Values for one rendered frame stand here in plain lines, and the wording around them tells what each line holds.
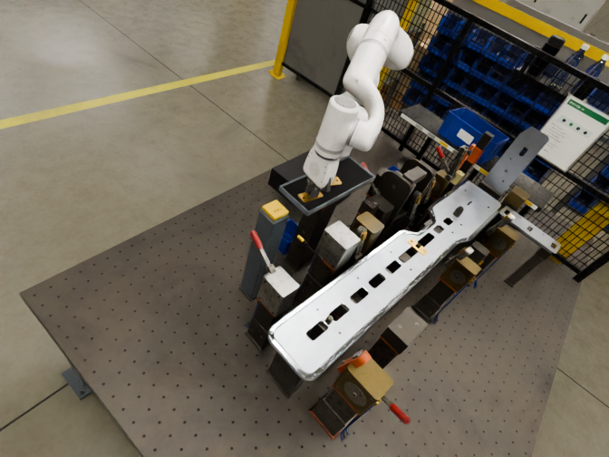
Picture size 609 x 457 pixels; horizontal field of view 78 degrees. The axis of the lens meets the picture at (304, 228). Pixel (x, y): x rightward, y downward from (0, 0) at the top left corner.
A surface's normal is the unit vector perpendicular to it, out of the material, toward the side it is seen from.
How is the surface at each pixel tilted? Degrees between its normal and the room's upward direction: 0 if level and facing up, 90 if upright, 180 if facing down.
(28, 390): 0
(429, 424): 0
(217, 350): 0
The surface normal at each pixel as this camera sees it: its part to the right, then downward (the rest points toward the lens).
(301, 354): 0.26, -0.66
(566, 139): -0.69, 0.39
